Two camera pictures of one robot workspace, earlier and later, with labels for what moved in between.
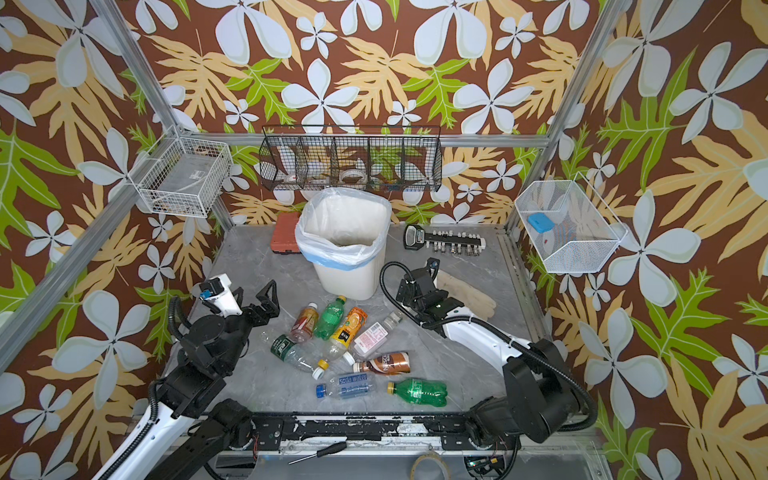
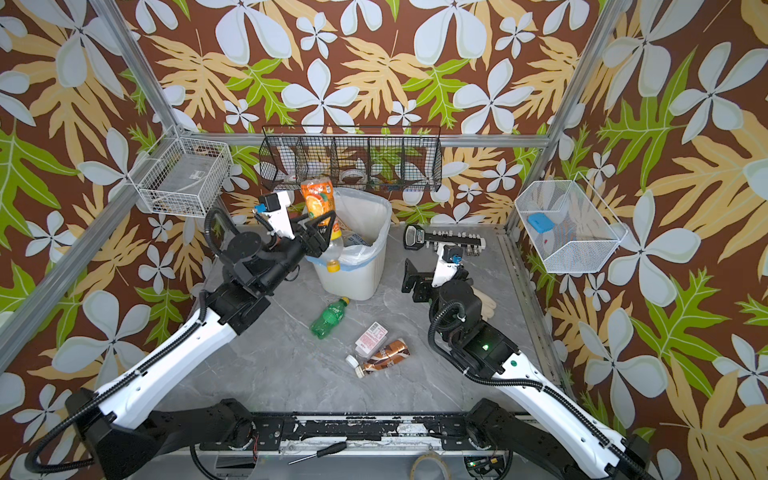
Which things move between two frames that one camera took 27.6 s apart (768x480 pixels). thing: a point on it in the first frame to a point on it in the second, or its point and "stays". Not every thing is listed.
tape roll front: x=428 y=455 stays
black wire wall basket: x=351 y=157 stays
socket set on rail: x=447 y=241 stays
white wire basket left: x=185 y=177 stays
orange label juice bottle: x=355 y=318 to x=319 y=200
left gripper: x=270 y=309 to x=314 y=245
